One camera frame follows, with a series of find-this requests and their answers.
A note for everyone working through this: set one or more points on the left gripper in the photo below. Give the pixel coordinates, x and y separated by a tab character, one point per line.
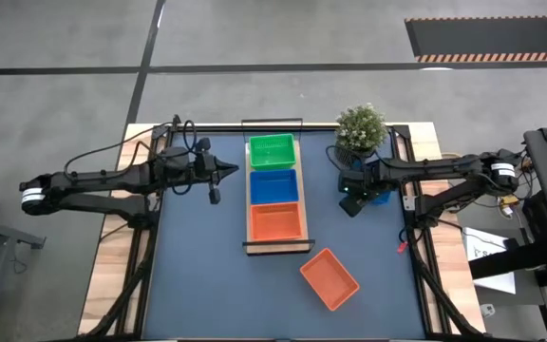
206	167

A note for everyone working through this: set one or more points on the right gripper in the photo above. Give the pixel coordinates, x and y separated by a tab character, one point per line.
356	183

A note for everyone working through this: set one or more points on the blue plastic basket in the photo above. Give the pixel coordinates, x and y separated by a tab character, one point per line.
382	197
273	187

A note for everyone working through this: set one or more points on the green plastic basket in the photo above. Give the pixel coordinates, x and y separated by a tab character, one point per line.
272	153

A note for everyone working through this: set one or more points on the orange plastic basket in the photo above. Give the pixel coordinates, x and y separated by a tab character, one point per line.
276	223
330	280

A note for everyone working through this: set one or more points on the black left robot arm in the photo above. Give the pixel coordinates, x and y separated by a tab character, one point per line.
102	180

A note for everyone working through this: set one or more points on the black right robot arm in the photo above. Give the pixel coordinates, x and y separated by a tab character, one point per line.
425	164

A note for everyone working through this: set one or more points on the small red tag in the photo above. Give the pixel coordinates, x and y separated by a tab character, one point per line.
401	246

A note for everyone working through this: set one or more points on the potted plant with dark pot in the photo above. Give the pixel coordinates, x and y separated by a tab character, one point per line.
360	128

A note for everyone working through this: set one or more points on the wooden tray board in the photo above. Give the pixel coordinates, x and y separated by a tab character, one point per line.
278	248

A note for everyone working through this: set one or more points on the blue table mat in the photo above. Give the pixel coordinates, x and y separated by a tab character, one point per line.
207	285

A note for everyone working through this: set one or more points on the white paper sheet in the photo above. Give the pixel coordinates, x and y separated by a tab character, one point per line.
477	240

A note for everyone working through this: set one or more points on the small white adapter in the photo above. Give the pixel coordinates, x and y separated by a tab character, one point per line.
487	310

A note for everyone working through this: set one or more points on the black equipment stand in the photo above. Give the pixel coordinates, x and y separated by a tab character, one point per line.
546	180

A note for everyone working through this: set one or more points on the black hazard-striped floor ramp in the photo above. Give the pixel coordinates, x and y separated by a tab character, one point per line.
492	38

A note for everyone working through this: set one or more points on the black metal table frame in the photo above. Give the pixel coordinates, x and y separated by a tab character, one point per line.
226	128

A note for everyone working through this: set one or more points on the small grey bracket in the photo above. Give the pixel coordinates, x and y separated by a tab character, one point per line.
409	203

